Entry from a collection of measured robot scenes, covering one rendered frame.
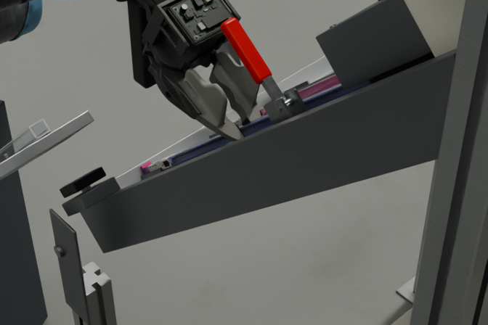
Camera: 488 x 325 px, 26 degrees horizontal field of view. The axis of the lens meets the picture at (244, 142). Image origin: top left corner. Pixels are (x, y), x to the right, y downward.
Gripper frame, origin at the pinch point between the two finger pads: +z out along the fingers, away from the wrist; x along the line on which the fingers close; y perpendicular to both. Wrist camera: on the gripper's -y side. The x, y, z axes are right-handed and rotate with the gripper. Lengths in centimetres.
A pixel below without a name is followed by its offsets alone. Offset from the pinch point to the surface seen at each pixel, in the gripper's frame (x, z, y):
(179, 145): 5.5, -7.2, -24.3
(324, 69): 30.7, -6.1, -24.5
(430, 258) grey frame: -14.0, 20.2, 34.0
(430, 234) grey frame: -14.0, 18.9, 35.6
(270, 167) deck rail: -10.0, 7.1, 17.3
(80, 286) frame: -14.4, 0.6, -27.8
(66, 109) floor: 42, -51, -132
